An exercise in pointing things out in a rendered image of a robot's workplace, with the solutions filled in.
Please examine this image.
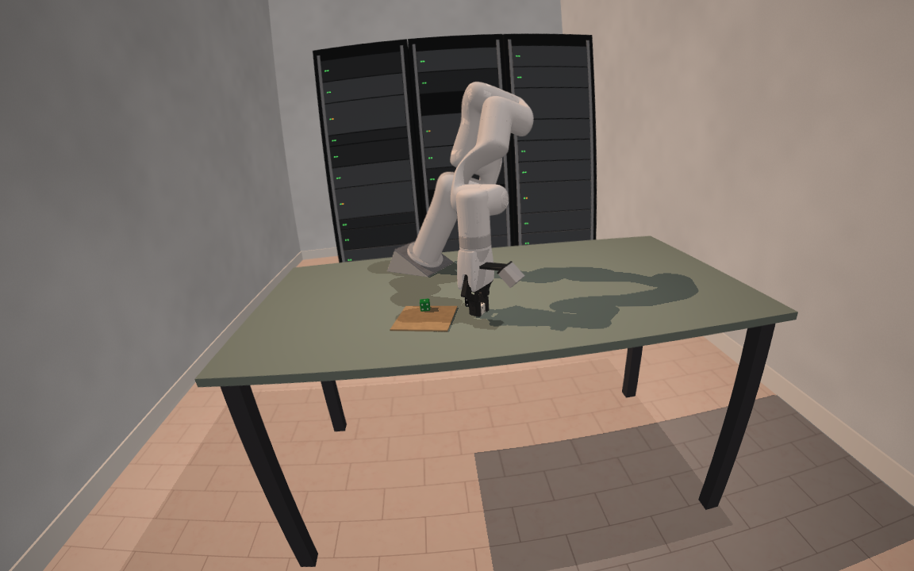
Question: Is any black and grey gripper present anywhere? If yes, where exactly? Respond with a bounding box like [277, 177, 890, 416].
[457, 245, 494, 317]

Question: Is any tan mat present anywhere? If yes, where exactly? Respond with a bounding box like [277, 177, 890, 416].
[390, 306, 457, 331]

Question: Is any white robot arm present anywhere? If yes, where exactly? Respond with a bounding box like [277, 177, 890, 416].
[407, 82, 533, 288]

